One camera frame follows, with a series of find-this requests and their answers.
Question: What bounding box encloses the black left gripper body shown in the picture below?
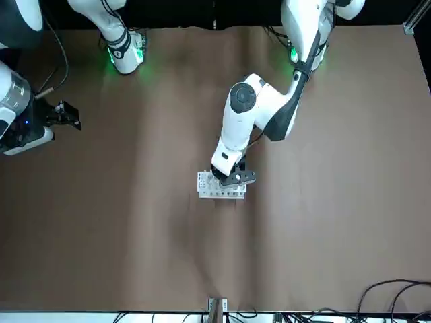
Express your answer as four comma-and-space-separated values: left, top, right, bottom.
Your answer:
210, 155, 249, 185

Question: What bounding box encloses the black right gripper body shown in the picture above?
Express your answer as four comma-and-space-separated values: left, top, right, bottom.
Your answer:
30, 97, 65, 129

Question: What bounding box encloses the white test tube rack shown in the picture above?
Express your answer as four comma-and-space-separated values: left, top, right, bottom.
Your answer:
197, 170, 249, 200

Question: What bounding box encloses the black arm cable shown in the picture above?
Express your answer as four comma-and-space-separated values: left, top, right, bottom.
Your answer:
35, 16, 70, 100
247, 20, 326, 151

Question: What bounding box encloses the aluminium frame post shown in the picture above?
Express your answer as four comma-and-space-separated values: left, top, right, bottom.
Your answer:
207, 296, 228, 323
402, 0, 431, 35

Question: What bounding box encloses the black base cable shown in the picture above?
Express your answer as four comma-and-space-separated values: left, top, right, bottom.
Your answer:
263, 25, 291, 48

